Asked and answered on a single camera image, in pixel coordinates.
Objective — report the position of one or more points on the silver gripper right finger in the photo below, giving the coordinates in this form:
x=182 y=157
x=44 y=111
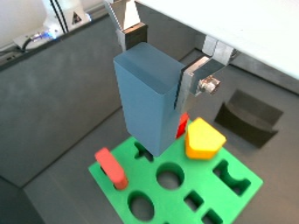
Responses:
x=197 y=78

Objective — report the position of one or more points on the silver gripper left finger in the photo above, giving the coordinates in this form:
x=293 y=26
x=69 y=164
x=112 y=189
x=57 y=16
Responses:
x=130 y=30

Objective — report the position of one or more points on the black curved fixture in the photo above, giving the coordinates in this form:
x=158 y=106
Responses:
x=249 y=118

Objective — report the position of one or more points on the green shape sorter board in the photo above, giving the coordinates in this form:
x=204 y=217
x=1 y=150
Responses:
x=174 y=190

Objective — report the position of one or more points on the blue rectangular block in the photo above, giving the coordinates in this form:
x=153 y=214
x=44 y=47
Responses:
x=146 y=77

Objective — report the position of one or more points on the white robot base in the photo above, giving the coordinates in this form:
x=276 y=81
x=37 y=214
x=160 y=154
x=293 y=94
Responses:
x=65 y=16

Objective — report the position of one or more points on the salmon red oblong block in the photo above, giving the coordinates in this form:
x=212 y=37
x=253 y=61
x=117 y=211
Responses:
x=112 y=168

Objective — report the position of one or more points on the red hexagon block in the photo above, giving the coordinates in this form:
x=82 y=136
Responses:
x=182 y=121

